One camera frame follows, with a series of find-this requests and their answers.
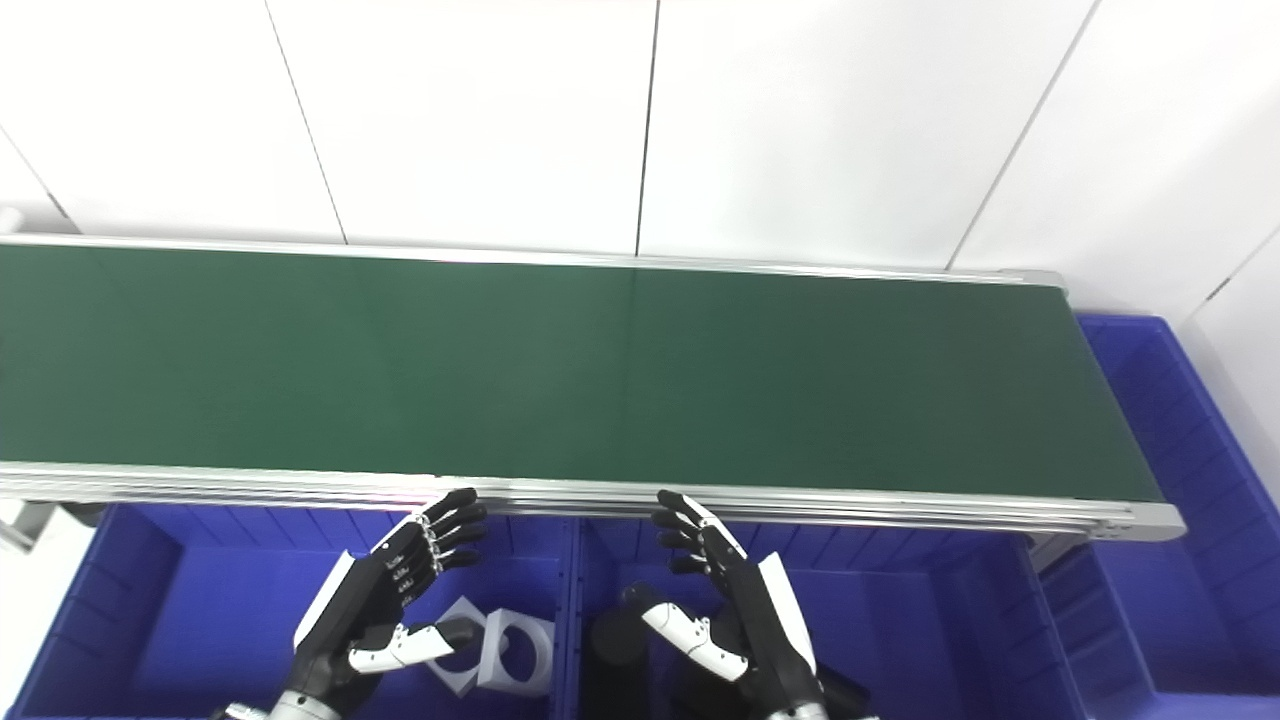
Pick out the blue bin with black parts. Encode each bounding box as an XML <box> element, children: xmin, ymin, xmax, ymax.
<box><xmin>570</xmin><ymin>515</ymin><xmax>1161</xmax><ymax>720</ymax></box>

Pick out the aluminium conveyor leg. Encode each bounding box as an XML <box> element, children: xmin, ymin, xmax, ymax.
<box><xmin>1030</xmin><ymin>533</ymin><xmax>1096</xmax><ymax>573</ymax></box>
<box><xmin>0</xmin><ymin>500</ymin><xmax>59</xmax><ymax>553</ymax></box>

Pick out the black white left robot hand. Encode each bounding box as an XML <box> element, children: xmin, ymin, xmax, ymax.
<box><xmin>290</xmin><ymin>488</ymin><xmax>491</xmax><ymax>701</ymax></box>

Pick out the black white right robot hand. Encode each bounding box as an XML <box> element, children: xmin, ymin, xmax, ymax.
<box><xmin>622</xmin><ymin>490</ymin><xmax>831</xmax><ymax>713</ymax></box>

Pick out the blue bin at conveyor end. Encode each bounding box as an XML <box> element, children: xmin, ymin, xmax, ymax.
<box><xmin>1040</xmin><ymin>313</ymin><xmax>1280</xmax><ymax>720</ymax></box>

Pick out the white square part with hole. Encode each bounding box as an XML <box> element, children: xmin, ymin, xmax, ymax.
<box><xmin>478</xmin><ymin>608</ymin><xmax>557</xmax><ymax>698</ymax></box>
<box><xmin>428</xmin><ymin>597</ymin><xmax>491</xmax><ymax>696</ymax></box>

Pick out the blue bin with white parts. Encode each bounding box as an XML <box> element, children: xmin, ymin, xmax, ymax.
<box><xmin>0</xmin><ymin>500</ymin><xmax>581</xmax><ymax>720</ymax></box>

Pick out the green conveyor belt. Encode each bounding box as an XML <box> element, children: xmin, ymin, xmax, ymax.
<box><xmin>0</xmin><ymin>243</ymin><xmax>1166</xmax><ymax>503</ymax></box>
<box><xmin>0</xmin><ymin>233</ymin><xmax>1188</xmax><ymax>543</ymax></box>

